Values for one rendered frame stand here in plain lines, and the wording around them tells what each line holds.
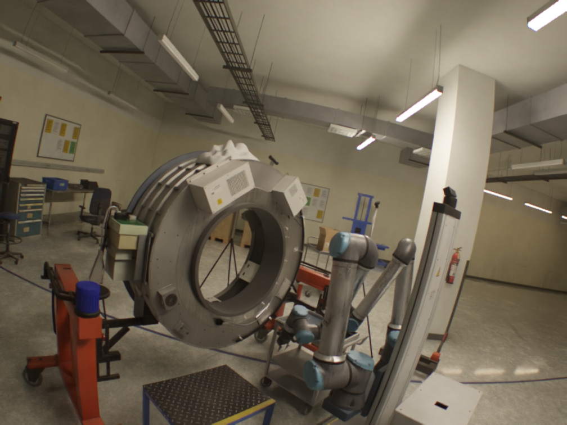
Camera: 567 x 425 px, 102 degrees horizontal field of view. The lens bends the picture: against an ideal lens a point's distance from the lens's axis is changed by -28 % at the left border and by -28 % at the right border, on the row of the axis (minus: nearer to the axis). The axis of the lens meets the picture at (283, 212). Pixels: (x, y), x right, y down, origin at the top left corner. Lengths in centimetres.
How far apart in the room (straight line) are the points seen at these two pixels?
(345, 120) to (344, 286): 605
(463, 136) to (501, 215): 928
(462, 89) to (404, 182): 712
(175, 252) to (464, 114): 433
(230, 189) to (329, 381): 114
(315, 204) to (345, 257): 971
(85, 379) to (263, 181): 168
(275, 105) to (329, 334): 623
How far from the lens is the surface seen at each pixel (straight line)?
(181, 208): 185
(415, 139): 759
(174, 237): 187
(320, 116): 717
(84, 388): 185
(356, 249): 139
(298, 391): 273
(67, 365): 243
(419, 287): 149
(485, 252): 1367
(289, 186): 224
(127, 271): 199
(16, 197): 597
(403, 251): 188
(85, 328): 154
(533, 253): 1551
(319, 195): 1106
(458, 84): 514
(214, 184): 175
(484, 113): 525
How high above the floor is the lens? 167
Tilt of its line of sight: 3 degrees down
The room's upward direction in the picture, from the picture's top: 12 degrees clockwise
